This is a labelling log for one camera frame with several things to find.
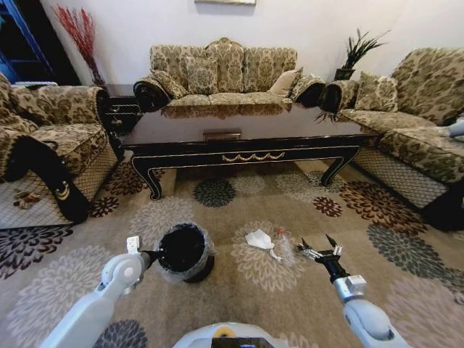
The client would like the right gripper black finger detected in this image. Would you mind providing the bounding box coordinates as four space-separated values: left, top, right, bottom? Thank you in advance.
325 233 344 257
296 237 322 262

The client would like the black trash bin clear liner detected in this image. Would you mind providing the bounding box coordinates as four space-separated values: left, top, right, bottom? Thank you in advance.
153 222 217 284

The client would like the clear plastic bottle red cap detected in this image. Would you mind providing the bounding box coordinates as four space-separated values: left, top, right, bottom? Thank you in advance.
268 226 302 268

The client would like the crumpled white paper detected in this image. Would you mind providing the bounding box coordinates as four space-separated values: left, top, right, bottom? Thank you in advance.
244 229 275 252

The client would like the floral patterned rug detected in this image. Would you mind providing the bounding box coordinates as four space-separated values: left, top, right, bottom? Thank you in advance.
0 158 464 348

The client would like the white robot front shell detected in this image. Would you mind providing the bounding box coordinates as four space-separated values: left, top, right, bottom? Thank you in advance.
173 323 288 348

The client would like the dark wooden coffee table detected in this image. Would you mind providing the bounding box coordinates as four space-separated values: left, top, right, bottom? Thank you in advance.
120 100 378 201

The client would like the floral sofa with mesh skirt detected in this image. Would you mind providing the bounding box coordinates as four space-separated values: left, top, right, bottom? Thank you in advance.
321 46 464 233

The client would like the dark wooden side table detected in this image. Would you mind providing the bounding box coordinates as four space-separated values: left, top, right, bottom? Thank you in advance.
102 83 143 139

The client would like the floral square cushion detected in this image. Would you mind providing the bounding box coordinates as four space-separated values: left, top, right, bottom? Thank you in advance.
183 55 219 96
354 70 400 113

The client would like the floral armchair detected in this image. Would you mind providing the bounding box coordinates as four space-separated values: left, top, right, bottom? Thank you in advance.
0 71 121 230

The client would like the plain beige cushion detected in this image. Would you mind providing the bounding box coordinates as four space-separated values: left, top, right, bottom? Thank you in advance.
269 67 304 98

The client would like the pale blue object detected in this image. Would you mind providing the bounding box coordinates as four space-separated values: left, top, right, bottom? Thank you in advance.
439 117 464 139

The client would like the floral three-seat sofa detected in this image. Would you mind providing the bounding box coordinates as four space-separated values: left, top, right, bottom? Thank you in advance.
133 36 327 114

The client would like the green potted plant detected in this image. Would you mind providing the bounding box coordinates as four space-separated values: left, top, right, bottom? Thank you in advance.
333 28 392 82

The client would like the red dried branches decoration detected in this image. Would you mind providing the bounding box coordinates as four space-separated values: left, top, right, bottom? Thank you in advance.
53 4 107 86

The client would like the blue door frame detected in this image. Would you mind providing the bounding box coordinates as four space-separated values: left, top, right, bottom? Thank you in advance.
0 0 56 85

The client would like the framed wall picture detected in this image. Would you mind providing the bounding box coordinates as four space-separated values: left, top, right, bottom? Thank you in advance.
194 0 257 7

